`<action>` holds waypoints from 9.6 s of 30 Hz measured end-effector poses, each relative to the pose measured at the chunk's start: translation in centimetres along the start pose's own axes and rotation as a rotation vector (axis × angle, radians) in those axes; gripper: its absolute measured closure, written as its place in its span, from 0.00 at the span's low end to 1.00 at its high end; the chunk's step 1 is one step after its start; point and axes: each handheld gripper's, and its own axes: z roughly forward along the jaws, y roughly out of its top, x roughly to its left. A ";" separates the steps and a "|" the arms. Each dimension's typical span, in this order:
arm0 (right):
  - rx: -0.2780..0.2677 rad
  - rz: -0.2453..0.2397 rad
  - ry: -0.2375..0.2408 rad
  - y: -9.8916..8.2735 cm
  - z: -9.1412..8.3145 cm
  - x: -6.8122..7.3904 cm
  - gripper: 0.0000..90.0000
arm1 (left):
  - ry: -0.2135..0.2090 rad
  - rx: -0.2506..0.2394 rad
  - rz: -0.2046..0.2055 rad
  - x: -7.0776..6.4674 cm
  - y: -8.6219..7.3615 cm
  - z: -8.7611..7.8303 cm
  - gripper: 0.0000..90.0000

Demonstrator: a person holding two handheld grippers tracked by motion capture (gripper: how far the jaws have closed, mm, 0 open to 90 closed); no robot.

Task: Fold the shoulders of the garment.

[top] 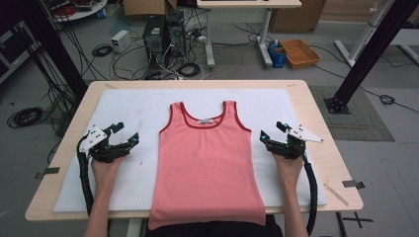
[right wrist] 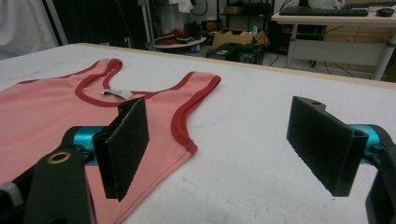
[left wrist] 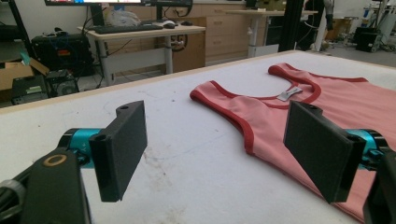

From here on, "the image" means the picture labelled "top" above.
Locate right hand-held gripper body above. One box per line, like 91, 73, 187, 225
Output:
268, 124, 324, 161

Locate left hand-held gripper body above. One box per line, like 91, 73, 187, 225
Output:
78, 123, 132, 164

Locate pink tank top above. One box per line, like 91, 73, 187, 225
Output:
147, 100, 267, 231

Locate person's right hand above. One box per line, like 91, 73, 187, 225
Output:
272, 153, 304, 186

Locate person's left hand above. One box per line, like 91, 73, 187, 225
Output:
91, 156, 127, 188

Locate white foam mat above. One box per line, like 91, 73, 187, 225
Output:
52, 87, 328, 213

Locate black tape strip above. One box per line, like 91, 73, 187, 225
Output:
34, 166, 61, 181
341, 179, 366, 191

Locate thin wooden stick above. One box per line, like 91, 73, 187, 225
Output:
323, 183, 350, 207

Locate orange tray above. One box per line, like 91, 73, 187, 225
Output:
280, 39, 322, 70

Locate grey floor mat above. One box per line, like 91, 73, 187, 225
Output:
309, 86, 395, 142

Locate white table leg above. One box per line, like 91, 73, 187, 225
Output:
126, 218, 144, 237

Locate white power supply box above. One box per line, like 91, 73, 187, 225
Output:
111, 29, 132, 53

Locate black computer tower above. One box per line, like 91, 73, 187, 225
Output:
142, 15, 167, 70
164, 11, 188, 59

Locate black metal stand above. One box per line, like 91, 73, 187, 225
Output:
323, 0, 419, 116
6, 0, 89, 102

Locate person's dark trousers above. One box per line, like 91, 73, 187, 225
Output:
144, 215, 285, 237

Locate cardboard box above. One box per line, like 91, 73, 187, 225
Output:
123, 0, 179, 18
270, 0, 327, 34

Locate round white table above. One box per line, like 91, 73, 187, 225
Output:
42, 0, 109, 24

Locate white metal stand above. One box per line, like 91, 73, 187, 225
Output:
334, 0, 393, 68

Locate dark equipment rack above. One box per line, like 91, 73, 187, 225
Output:
0, 21, 42, 84

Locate white desk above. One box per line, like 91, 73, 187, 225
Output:
196, 0, 302, 68

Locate coiled black cable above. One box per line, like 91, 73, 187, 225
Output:
91, 43, 114, 58
6, 107, 44, 129
177, 62, 202, 79

